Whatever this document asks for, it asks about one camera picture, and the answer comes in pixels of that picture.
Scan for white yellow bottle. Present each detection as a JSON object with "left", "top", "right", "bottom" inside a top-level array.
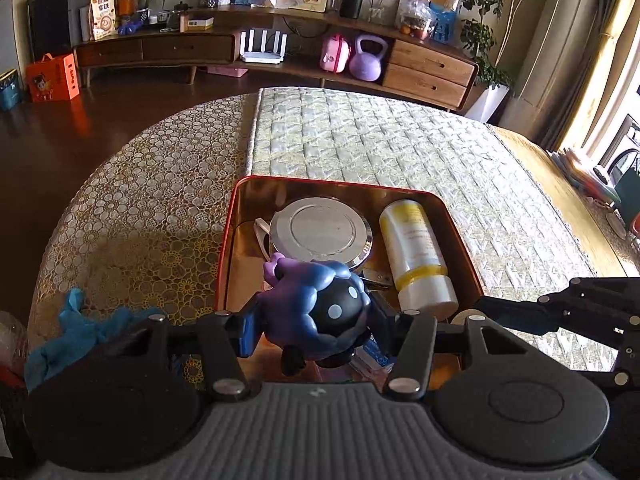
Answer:
[{"left": 378, "top": 199, "right": 460, "bottom": 321}]

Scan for purple figurine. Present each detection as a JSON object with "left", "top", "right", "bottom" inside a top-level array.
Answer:
[{"left": 262, "top": 254, "right": 373, "bottom": 376}]

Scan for white router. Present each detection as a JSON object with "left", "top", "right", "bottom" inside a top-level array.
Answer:
[{"left": 240, "top": 29, "right": 288, "bottom": 64}]

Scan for standing air conditioner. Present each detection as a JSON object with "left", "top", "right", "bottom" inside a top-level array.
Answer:
[{"left": 500, "top": 0, "right": 591, "bottom": 126}]

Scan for white coffee bag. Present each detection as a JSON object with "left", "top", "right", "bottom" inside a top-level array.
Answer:
[{"left": 90, "top": 0, "right": 118, "bottom": 42}]

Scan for pink toy suitcase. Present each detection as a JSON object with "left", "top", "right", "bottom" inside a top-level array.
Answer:
[{"left": 320, "top": 34, "right": 352, "bottom": 75}]

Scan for tall potted tree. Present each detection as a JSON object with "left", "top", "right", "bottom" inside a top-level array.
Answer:
[{"left": 457, "top": 0, "right": 553, "bottom": 123}]

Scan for black fridge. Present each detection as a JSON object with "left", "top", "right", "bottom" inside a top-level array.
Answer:
[{"left": 27, "top": 0, "right": 103, "bottom": 61}]

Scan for red tin box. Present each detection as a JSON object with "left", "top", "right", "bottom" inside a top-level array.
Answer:
[{"left": 214, "top": 175, "right": 486, "bottom": 396}]

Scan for wooden television cabinet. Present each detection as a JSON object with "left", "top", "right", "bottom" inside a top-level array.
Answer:
[{"left": 74, "top": 7, "right": 480, "bottom": 113}]

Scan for beige curtain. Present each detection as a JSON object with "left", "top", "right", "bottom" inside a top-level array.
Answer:
[{"left": 540, "top": 0, "right": 640, "bottom": 161}]

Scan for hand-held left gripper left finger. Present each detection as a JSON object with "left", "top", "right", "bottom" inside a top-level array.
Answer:
[{"left": 117, "top": 307, "right": 261, "bottom": 402}]

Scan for orange gift box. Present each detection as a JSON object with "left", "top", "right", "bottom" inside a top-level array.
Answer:
[{"left": 26, "top": 53, "right": 81, "bottom": 103}]

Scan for purple kettlebell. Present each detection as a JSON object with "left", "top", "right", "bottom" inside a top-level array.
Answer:
[{"left": 348, "top": 34, "right": 390, "bottom": 82}]

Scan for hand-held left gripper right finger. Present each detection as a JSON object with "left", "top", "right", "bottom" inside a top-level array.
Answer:
[{"left": 371, "top": 299, "right": 533, "bottom": 402}]

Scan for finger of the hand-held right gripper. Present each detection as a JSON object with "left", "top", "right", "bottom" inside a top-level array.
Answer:
[{"left": 472, "top": 276, "right": 640, "bottom": 387}]

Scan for white washing machine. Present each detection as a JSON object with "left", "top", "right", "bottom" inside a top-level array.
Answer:
[{"left": 592, "top": 112, "right": 640, "bottom": 186}]

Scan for blue tin bucket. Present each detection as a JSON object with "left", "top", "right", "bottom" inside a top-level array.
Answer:
[{"left": 0, "top": 69, "right": 23, "bottom": 111}]

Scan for pale quilted mat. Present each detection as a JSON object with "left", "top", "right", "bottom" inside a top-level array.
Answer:
[{"left": 245, "top": 87, "right": 621, "bottom": 371}]

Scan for yellow table runner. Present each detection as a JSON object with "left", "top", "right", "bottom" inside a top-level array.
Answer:
[{"left": 492, "top": 125, "right": 626, "bottom": 281}]

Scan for blue paper bag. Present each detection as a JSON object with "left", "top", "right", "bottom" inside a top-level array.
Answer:
[{"left": 429, "top": 2, "right": 458, "bottom": 43}]

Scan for metal nail clipper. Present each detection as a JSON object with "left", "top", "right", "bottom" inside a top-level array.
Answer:
[{"left": 361, "top": 269, "right": 393, "bottom": 290}]

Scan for white sunglasses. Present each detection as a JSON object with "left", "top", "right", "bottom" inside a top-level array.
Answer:
[{"left": 253, "top": 217, "right": 273, "bottom": 261}]

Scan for blue rubber glove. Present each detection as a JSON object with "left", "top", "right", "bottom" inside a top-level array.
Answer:
[{"left": 24, "top": 287, "right": 168, "bottom": 393}]

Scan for light wooden drawer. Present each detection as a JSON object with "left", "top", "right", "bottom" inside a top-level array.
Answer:
[
  {"left": 382, "top": 64, "right": 468, "bottom": 109},
  {"left": 387, "top": 40, "right": 476, "bottom": 86}
]

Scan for clear plastic bag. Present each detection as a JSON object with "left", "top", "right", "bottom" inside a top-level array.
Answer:
[{"left": 397, "top": 0, "right": 433, "bottom": 41}]

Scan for stack of books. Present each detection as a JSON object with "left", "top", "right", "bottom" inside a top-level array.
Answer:
[{"left": 547, "top": 147, "right": 621, "bottom": 206}]

